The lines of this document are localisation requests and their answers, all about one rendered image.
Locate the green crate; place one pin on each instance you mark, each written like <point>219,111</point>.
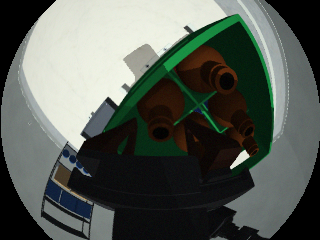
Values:
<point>241,53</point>

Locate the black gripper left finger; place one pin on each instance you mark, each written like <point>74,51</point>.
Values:
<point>109,141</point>

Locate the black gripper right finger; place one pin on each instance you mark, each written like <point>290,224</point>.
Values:
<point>220,150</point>

